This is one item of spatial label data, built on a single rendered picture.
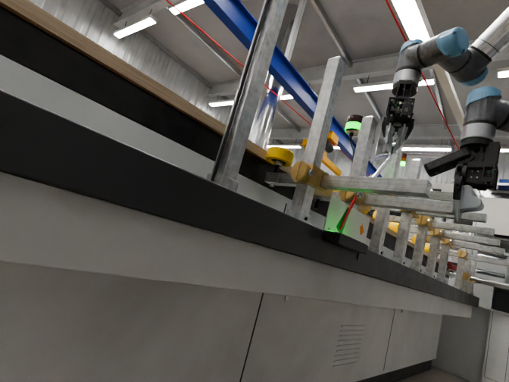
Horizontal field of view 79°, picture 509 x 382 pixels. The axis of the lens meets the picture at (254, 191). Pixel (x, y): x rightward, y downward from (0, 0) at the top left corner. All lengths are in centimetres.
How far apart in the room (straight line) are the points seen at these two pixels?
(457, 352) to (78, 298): 329
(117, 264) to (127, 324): 30
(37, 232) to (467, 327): 343
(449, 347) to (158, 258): 328
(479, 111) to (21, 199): 99
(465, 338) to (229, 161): 321
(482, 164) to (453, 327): 276
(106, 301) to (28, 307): 14
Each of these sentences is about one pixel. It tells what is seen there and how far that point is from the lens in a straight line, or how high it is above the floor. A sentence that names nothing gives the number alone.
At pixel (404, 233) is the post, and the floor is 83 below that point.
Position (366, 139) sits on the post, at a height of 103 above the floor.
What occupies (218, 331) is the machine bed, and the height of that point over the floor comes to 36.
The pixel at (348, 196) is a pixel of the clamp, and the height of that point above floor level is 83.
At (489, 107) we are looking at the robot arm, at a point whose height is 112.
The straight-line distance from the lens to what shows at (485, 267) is 343.
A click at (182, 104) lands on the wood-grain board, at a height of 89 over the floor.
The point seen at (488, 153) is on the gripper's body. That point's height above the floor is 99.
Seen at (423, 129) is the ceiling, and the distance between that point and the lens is 984.
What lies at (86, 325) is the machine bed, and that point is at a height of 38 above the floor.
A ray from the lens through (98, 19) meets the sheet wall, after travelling 866.
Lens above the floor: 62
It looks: 10 degrees up
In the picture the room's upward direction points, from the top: 16 degrees clockwise
